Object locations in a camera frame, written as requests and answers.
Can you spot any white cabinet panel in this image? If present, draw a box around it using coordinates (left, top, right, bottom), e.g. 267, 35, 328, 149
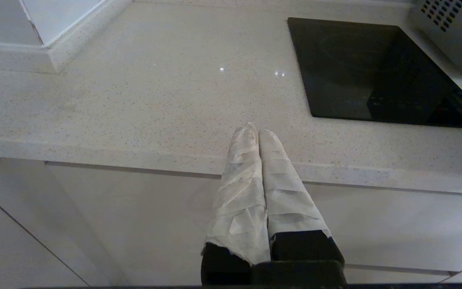
46, 163, 462, 286
0, 157, 129, 289

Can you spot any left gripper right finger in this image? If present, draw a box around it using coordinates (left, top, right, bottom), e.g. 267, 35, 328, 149
258, 128, 344, 265

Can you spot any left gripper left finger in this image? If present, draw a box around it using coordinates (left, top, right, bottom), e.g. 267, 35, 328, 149
200, 122, 272, 286

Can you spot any silver black microwave oven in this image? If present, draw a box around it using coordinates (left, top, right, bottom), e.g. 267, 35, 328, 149
411, 0, 462, 73

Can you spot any black induction cooktop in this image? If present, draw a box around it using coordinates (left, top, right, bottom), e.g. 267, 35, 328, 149
287, 17, 462, 130

